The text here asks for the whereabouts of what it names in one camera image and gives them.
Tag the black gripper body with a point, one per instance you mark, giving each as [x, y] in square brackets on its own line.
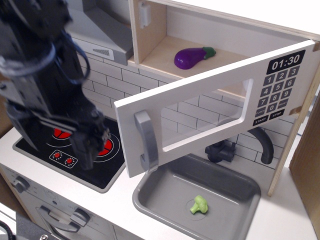
[68, 110]

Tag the wooden microwave cabinet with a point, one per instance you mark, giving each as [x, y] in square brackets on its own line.
[180, 25]

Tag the grey oven door handle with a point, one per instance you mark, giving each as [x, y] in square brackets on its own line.
[59, 220]

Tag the grey oven knob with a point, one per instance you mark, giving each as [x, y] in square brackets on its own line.
[20, 184]

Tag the brown cardboard panel right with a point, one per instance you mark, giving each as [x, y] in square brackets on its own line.
[305, 167]

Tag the purple toy eggplant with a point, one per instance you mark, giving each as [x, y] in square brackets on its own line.
[187, 58]

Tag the black toy stove top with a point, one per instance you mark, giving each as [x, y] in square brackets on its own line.
[57, 154]

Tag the white toy microwave door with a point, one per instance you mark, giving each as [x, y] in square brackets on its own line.
[192, 113]

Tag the green toy broccoli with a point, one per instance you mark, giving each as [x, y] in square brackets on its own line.
[200, 205]

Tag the grey microwave door handle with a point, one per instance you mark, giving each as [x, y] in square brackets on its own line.
[149, 159]

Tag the white magnetic door latch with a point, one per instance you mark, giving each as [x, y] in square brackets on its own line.
[144, 10]

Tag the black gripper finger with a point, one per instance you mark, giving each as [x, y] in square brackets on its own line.
[87, 146]
[26, 124]

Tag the dark grey toy faucet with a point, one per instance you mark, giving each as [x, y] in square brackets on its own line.
[225, 150]

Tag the grey toy sink basin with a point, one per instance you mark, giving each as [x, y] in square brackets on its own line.
[168, 193]

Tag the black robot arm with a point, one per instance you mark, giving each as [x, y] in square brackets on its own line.
[44, 79]

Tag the grey range hood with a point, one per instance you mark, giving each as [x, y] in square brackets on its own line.
[99, 34]

